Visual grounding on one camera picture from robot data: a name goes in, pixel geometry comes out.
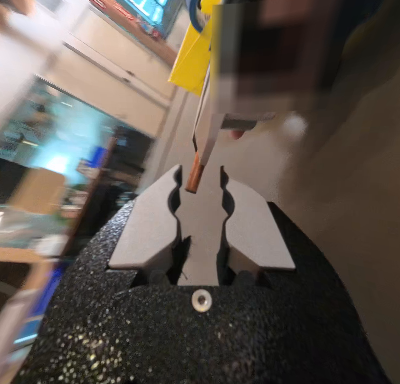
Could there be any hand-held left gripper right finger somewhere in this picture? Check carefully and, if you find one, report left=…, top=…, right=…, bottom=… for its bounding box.
left=219, top=166, right=296, bottom=286

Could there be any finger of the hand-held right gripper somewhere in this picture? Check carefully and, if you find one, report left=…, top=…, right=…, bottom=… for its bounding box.
left=220, top=113, right=276, bottom=132
left=191, top=59, right=226, bottom=167

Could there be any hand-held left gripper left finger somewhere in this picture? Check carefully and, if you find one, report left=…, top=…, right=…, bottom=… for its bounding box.
left=108, top=164, right=184, bottom=286

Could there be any copper-coloured tube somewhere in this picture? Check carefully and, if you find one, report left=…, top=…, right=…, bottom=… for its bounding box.
left=184, top=152, right=206, bottom=194

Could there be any yellow plastic bin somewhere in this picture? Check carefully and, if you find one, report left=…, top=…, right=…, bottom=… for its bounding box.
left=168, top=0, right=223, bottom=97

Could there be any white cabinet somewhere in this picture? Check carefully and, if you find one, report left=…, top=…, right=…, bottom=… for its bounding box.
left=51, top=10, right=176, bottom=138

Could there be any blue tape roll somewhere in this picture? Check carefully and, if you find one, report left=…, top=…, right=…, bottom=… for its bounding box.
left=187, top=0, right=207, bottom=33

